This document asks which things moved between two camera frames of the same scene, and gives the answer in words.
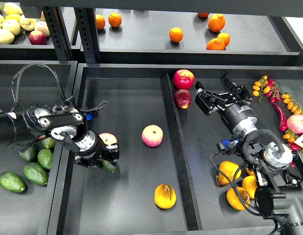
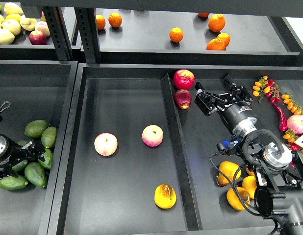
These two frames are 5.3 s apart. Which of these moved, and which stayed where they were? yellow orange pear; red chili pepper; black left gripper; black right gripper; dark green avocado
Moved: dark green avocado; black left gripper
Stayed: red chili pepper; black right gripper; yellow orange pear
